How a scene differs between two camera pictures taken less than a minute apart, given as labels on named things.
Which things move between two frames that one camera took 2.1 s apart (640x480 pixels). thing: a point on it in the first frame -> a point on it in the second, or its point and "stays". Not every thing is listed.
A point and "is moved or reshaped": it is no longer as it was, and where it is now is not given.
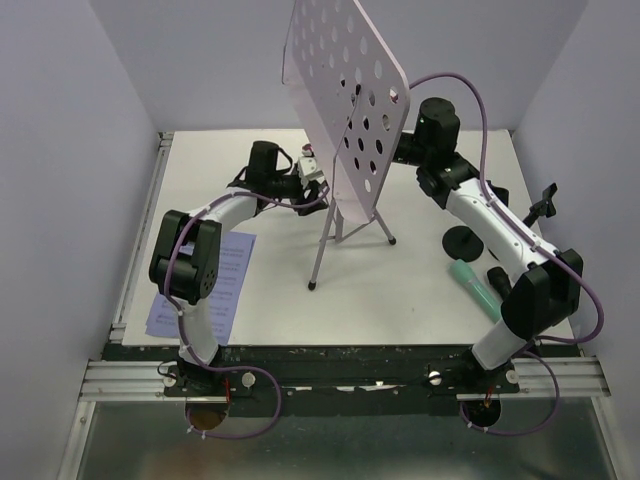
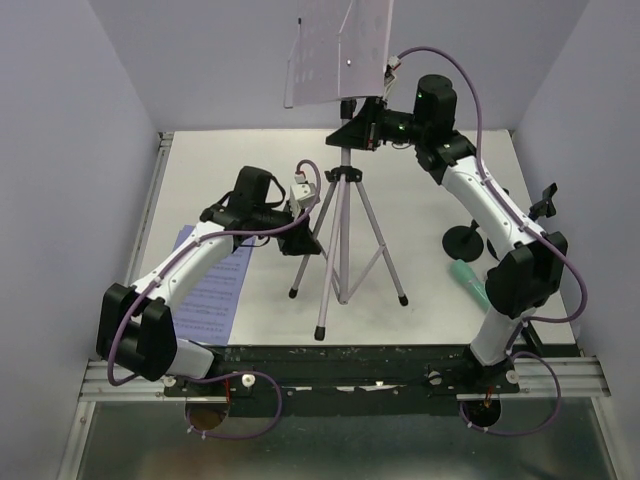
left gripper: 312,197 -> 301,241
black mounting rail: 338,380 stays
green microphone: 461,272 stays
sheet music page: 235,253 stays
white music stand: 353,98 is moved or reshaped
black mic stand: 544,206 stays
